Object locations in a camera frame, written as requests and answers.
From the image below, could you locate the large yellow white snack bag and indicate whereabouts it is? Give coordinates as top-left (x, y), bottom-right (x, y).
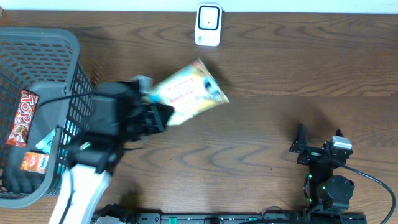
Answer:
top-left (147, 59), bottom-right (229, 126)

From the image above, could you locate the grey plastic shopping basket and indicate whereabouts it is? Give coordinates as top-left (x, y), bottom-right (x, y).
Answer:
top-left (1, 27), bottom-right (93, 208)

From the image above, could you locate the mint green wipes pack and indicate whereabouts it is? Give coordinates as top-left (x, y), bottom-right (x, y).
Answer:
top-left (35, 130), bottom-right (56, 154)

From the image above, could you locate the small orange snack pack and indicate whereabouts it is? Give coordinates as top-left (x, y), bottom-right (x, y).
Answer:
top-left (20, 152), bottom-right (49, 174)

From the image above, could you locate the red Top snack bar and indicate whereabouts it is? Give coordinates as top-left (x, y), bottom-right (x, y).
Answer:
top-left (6, 90), bottom-right (40, 147)

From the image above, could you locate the teal mouthwash bottle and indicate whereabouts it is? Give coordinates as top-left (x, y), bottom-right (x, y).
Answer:
top-left (57, 119), bottom-right (80, 175)

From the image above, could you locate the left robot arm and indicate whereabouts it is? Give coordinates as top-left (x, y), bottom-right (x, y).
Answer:
top-left (50, 80), bottom-right (174, 223)

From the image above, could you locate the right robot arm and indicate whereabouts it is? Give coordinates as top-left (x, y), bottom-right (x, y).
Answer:
top-left (289, 124), bottom-right (354, 223)

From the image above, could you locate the white barcode scanner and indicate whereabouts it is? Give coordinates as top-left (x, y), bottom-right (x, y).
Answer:
top-left (194, 4), bottom-right (223, 47)

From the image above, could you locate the left black cable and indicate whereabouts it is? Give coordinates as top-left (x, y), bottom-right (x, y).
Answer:
top-left (37, 91), bottom-right (97, 108)

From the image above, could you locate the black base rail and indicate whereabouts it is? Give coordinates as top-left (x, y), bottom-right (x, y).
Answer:
top-left (90, 204), bottom-right (367, 224)

